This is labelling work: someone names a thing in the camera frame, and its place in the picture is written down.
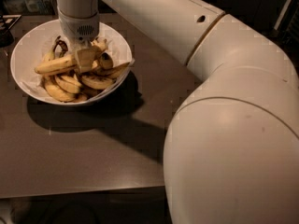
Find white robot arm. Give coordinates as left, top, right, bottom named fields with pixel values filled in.
left=57, top=0, right=299, bottom=224

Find banana bunch in bowl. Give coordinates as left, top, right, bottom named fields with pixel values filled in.
left=41, top=36, right=129, bottom=103

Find bottles on background shelf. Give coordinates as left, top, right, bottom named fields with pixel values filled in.
left=0, top=0, right=55, bottom=16

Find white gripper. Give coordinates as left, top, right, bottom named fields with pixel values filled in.
left=59, top=9, right=99, bottom=73

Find white paper bowl liner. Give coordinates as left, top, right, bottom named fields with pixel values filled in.
left=10, top=29, right=135, bottom=106

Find black object at left edge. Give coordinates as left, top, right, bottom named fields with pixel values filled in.
left=0, top=15, right=21, bottom=48

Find long top banana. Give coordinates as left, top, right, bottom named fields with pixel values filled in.
left=34, top=37, right=108, bottom=77

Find white bowl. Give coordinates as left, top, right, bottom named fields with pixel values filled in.
left=10, top=20, right=135, bottom=106

